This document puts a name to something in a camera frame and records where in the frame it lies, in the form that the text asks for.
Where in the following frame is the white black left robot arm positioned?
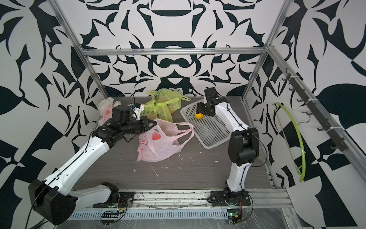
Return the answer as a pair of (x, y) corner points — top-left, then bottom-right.
(28, 105), (157, 225)

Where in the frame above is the black connector block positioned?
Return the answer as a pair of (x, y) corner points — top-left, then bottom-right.
(100, 211), (126, 225)

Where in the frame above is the white perforated plastic basket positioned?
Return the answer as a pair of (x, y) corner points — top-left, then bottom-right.
(180, 99), (240, 149)

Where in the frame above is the green hoop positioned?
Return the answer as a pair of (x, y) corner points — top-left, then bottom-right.
(273, 103), (306, 183)

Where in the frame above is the white plush bear pink shirt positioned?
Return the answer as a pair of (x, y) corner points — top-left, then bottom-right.
(97, 97), (114, 127)

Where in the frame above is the green circuit board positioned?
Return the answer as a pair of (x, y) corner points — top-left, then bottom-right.
(227, 210), (243, 225)

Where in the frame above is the black wall hook rail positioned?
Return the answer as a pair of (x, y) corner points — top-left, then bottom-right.
(283, 69), (349, 152)

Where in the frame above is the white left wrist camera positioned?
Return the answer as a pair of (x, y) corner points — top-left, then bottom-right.
(132, 103), (144, 120)

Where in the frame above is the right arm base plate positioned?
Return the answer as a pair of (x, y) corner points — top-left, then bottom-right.
(207, 189), (251, 207)

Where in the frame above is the green avocado print plastic bag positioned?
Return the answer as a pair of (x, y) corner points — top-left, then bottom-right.
(147, 88), (191, 114)

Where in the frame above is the pink apple print plastic bag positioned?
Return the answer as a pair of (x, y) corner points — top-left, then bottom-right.
(137, 118), (195, 162)

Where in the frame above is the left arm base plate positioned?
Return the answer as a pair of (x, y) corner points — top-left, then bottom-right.
(92, 192), (135, 208)

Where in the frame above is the yellow fruit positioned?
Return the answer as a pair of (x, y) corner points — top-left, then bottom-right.
(194, 113), (204, 119)

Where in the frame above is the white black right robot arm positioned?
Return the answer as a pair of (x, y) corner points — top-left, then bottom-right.
(196, 87), (259, 193)

